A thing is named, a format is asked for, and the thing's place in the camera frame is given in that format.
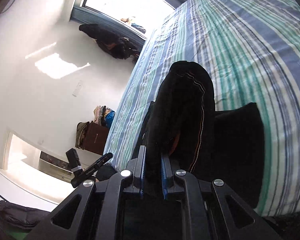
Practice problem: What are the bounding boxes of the black pants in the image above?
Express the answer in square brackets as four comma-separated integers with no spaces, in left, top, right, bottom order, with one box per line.
[137,61,265,207]

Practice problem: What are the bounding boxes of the dark brown dresser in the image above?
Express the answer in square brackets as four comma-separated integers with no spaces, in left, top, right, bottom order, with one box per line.
[83,122,109,155]

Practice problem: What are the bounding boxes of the clothes pile on dresser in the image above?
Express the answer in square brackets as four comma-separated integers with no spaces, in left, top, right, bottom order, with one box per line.
[93,106,115,129]

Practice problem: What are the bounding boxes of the dark quilted jacket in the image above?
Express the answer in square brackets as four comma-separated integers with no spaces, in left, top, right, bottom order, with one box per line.
[0,200,50,230]

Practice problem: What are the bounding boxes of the dark clothes on coat rack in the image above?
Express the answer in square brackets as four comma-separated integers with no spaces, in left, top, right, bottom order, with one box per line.
[79,24,140,62]

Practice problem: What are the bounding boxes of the striped blue green bed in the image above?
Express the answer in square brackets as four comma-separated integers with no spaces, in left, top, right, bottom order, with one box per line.
[104,0,300,216]

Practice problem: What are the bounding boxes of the white wall switch plate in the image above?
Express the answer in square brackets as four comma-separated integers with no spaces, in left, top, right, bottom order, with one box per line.
[72,80,84,97]

